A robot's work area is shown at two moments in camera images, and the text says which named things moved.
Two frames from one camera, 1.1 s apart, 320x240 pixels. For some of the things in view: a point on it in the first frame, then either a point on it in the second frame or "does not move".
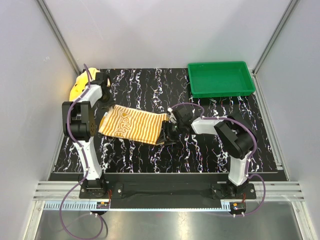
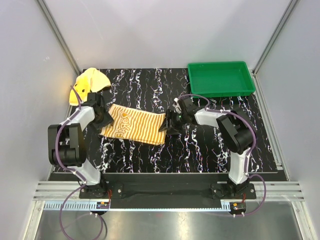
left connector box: [102, 205] does not move
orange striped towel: [131, 124] does not move
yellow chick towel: [82, 83] does not move
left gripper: [108, 93] -> [107, 119]
